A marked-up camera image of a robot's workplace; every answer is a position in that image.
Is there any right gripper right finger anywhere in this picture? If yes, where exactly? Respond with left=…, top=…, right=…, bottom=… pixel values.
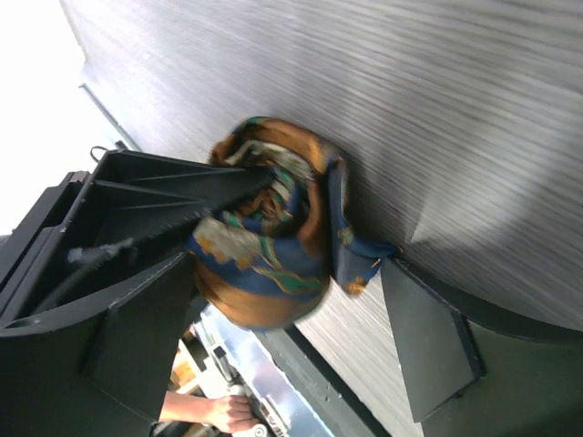
left=381, top=259, right=582, bottom=436

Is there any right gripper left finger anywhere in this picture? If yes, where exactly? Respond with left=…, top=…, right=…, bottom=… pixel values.
left=1, top=253, right=194, bottom=436

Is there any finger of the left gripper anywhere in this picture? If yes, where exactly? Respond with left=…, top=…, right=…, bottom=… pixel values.
left=1, top=151, right=273, bottom=319

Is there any floral patterned necktie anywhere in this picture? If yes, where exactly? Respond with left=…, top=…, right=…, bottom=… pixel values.
left=187, top=117, right=402, bottom=330

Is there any bare human forearm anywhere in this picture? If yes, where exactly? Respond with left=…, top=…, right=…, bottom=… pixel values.
left=158, top=391, right=212, bottom=424

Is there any bare human hand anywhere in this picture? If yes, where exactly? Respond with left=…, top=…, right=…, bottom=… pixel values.
left=203, top=395, right=259, bottom=434

